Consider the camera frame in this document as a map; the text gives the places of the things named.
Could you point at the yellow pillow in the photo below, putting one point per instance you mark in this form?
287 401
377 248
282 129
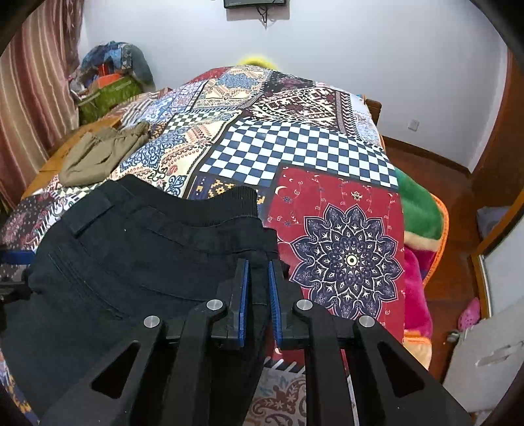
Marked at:
258 61

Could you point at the wooden bed frame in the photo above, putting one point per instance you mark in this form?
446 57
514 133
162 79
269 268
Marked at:
373 109

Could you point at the patchwork printed blanket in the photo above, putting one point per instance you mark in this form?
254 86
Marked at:
307 151

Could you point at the lavender storage box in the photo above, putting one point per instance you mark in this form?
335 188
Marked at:
491 223

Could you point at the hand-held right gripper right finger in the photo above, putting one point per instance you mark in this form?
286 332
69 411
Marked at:
276 303

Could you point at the khaki folded pants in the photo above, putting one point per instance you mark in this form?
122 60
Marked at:
94 159

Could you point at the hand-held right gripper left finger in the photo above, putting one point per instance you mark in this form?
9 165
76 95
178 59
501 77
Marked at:
241 303

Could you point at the white wall socket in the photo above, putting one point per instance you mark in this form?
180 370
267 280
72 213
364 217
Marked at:
414 124

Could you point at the striped pink curtain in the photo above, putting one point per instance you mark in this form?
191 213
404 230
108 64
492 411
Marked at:
32 82

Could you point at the blue patterned cloth bundle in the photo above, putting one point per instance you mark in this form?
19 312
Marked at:
118 57

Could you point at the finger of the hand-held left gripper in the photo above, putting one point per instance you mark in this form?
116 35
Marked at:
18 258

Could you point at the black wall television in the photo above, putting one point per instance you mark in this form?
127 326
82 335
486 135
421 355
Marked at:
254 3

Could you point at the wooden door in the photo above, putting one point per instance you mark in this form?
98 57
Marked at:
501 143

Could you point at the grey white board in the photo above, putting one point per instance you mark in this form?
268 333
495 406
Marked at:
483 360

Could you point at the green bag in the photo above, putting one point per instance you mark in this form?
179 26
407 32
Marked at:
110 96

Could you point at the multicolour fleece blanket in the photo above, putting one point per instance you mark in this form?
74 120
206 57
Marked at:
417 205

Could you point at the pink slipper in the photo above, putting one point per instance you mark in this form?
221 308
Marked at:
469 313

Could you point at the black pants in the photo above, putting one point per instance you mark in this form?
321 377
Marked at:
143 245

